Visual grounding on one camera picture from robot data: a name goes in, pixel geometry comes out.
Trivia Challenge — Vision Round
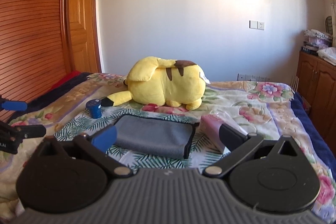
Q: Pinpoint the purple and grey towel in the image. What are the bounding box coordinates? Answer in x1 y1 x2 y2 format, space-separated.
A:
114 114 198 159

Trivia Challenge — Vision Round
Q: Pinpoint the leaf pattern cloth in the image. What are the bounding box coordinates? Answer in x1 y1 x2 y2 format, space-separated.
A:
55 107 230 171

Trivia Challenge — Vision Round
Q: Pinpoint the purple tissue pack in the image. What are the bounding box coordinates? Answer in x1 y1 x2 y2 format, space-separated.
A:
199 112 247 153

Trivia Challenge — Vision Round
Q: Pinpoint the blue cup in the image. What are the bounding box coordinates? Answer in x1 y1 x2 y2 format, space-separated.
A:
85 99 102 119

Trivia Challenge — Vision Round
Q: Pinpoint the floral bed blanket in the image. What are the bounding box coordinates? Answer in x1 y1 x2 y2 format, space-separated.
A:
1 73 335 223

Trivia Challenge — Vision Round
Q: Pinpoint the wooden slatted headboard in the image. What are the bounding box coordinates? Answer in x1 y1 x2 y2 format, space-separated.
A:
0 0 70 122

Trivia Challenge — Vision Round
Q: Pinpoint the dark blue red blanket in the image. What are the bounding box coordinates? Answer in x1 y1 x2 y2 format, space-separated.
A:
7 71 91 123

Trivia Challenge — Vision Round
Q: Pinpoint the yellow plush toy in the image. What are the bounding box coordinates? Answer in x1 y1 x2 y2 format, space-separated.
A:
101 56 210 111

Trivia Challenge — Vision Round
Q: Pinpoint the wooden cabinet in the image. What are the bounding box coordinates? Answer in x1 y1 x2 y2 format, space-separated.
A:
297 51 336 151

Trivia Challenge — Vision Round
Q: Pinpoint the wooden door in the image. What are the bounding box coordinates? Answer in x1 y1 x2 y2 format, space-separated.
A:
65 0 101 73

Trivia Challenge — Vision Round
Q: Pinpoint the white plastic bag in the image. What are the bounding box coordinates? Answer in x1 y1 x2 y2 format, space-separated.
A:
317 47 336 66

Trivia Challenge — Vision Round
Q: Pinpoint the stack of folded linens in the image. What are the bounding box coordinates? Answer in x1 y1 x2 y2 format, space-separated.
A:
301 29 333 56

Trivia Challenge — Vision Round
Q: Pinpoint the white wall outlet strip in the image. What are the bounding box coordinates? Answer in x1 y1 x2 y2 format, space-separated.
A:
237 73 271 82

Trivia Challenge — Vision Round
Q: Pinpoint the white wall switch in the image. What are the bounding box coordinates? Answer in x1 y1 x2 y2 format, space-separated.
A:
249 20 265 30

